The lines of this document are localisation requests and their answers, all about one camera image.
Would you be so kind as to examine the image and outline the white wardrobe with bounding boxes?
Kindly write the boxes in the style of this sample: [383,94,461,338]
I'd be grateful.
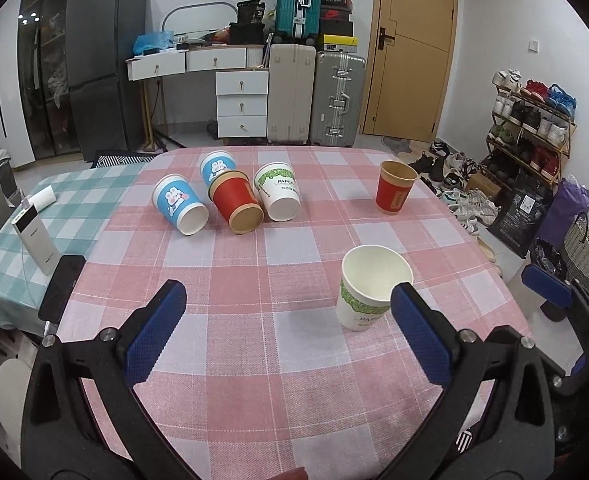
[0,0,38,171]

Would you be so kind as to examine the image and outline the purple bag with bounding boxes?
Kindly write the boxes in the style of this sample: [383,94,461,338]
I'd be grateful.
[542,176,589,248]

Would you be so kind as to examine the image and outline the black white striped mat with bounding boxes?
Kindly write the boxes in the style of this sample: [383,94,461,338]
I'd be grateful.
[91,150,158,170]

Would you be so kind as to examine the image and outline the metal shoe rack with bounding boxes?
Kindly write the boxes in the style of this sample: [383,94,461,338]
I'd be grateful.
[485,80,578,186]

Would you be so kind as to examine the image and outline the black printed sack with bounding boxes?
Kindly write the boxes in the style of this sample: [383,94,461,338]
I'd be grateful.
[487,170,555,259]

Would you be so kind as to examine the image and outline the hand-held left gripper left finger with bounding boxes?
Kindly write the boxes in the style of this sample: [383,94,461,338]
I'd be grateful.
[20,280,190,480]

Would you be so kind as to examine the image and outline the blue bunny paper cup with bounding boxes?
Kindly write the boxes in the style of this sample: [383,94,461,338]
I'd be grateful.
[153,174,210,236]
[199,150,238,186]

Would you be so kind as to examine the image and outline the silver suitcase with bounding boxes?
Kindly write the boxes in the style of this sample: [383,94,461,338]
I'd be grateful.
[311,51,367,148]

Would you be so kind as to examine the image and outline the white cup with green print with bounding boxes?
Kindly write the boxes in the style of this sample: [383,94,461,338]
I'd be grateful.
[337,245,414,332]
[253,162,303,223]

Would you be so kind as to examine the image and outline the black smartphone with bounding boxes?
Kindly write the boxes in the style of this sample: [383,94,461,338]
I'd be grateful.
[38,255,86,323]

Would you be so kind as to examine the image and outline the rows of racked sneakers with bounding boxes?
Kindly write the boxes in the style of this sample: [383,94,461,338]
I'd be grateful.
[489,67,578,176]

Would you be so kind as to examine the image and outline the blue plastic bag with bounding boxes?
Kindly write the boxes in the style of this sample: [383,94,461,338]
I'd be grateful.
[133,31,175,56]

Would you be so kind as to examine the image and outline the teal suitcase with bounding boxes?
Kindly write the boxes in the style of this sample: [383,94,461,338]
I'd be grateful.
[275,0,324,43]

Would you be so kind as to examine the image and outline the red paper cup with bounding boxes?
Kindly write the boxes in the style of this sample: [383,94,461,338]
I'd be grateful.
[375,160,419,216]
[208,170,265,235]

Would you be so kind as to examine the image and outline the white drawer unit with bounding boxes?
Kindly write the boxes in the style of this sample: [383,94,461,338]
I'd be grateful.
[215,70,269,139]

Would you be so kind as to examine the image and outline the pile of scattered shoes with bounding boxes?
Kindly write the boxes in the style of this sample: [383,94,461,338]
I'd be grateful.
[407,137,505,266]

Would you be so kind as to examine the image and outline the yellow black shoe box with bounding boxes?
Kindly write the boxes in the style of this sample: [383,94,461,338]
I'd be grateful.
[319,34,360,53]

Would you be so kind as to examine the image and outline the arched mirror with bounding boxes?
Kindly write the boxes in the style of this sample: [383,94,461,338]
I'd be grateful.
[162,2,238,36]

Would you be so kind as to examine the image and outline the white power bank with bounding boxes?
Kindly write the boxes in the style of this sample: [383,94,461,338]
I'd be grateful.
[12,208,58,276]

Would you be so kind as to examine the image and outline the white charging cable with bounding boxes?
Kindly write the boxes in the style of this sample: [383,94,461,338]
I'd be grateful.
[19,245,50,341]

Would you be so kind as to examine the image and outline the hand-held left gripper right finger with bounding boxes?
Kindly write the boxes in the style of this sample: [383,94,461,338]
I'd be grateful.
[379,282,568,480]

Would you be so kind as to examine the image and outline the woven basket bag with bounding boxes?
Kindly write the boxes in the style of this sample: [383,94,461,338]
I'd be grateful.
[563,212,589,291]

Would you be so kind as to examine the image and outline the dark grey refrigerator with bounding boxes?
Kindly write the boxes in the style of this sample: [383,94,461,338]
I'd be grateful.
[65,0,148,162]

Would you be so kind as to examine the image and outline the beige suitcase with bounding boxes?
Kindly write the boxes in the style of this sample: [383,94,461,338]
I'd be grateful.
[267,43,317,144]

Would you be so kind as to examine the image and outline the cardboard box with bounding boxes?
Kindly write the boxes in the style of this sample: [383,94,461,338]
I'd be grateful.
[467,165,508,198]

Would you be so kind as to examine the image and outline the white vanity desk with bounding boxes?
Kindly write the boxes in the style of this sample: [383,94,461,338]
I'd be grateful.
[126,45,270,82]

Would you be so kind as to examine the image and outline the glass door cabinet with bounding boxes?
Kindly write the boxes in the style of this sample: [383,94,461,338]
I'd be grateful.
[17,0,82,161]

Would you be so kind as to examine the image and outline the green checked tablecloth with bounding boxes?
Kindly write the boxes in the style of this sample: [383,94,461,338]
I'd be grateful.
[0,162,158,336]

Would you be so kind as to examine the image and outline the wooden door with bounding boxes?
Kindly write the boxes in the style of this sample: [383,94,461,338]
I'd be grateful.
[362,0,459,143]

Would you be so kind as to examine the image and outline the pink checked tablecloth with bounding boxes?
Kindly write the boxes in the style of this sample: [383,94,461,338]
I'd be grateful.
[49,146,540,480]

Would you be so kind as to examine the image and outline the white tissue pack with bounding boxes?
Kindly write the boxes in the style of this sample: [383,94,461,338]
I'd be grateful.
[26,184,56,211]

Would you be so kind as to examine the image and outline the black plastic bag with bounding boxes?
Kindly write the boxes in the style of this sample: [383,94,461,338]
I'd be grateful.
[531,237,568,281]

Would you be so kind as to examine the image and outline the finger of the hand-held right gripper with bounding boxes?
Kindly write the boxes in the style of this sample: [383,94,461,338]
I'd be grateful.
[521,264,575,323]

